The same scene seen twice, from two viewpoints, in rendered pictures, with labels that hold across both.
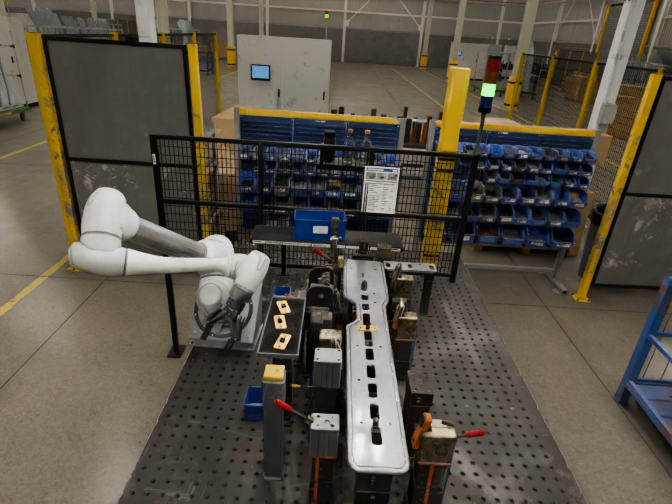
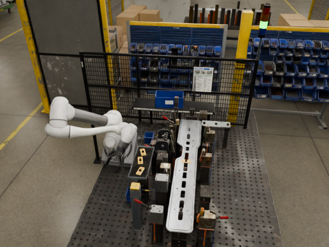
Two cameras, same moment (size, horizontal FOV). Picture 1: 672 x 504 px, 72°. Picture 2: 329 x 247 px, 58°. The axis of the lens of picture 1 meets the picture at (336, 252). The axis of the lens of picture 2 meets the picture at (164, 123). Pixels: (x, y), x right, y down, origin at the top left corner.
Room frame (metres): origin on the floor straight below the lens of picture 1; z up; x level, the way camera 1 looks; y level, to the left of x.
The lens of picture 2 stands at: (-0.31, -0.25, 2.70)
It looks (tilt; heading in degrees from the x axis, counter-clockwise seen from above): 34 degrees down; 8
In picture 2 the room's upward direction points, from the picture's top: straight up
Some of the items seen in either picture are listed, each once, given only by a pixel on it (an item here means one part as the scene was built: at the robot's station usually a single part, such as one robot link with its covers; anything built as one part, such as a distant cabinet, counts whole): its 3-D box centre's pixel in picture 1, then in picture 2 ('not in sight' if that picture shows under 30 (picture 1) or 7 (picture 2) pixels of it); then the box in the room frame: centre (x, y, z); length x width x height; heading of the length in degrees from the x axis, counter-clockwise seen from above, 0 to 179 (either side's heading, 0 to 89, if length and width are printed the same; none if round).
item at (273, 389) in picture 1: (274, 426); (136, 208); (1.15, 0.17, 0.92); 0.08 x 0.08 x 0.44; 1
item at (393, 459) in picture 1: (369, 332); (186, 163); (1.63, -0.16, 1.00); 1.38 x 0.22 x 0.02; 1
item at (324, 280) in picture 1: (320, 323); (163, 157); (1.74, 0.05, 0.94); 0.18 x 0.13 x 0.49; 1
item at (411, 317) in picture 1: (402, 346); (205, 169); (1.71, -0.33, 0.87); 0.12 x 0.09 x 0.35; 91
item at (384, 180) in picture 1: (380, 189); (202, 79); (2.67, -0.24, 1.30); 0.23 x 0.02 x 0.31; 91
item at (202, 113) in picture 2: (381, 273); (202, 126); (2.39, -0.27, 0.88); 0.08 x 0.08 x 0.36; 1
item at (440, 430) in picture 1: (430, 467); (205, 230); (1.06, -0.35, 0.88); 0.15 x 0.11 x 0.36; 91
